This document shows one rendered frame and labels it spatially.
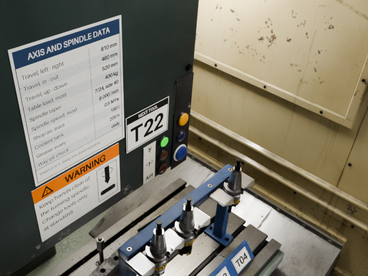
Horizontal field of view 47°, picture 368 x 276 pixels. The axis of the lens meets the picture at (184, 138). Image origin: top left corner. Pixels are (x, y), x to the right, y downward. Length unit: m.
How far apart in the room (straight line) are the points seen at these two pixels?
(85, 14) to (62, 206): 0.29
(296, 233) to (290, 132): 0.42
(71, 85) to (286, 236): 1.32
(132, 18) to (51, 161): 0.22
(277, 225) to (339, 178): 0.35
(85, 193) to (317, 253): 1.20
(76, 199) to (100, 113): 0.14
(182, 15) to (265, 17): 0.81
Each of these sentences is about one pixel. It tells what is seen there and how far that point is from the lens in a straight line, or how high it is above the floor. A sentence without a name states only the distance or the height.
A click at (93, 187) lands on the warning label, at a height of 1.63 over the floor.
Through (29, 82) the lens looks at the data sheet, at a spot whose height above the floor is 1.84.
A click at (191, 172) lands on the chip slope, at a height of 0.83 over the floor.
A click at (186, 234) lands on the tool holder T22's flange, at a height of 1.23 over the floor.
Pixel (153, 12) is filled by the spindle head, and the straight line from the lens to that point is 0.62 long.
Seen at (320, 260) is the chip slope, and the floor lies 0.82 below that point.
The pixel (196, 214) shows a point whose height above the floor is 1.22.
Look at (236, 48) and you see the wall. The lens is 1.55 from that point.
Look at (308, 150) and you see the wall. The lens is 1.56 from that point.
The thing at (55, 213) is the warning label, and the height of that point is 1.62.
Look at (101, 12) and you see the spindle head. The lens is 0.55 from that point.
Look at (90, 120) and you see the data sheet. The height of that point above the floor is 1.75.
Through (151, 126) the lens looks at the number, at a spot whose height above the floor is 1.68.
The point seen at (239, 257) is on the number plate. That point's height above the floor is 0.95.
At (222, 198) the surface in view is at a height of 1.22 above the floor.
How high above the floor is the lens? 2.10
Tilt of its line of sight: 37 degrees down
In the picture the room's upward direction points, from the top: 5 degrees clockwise
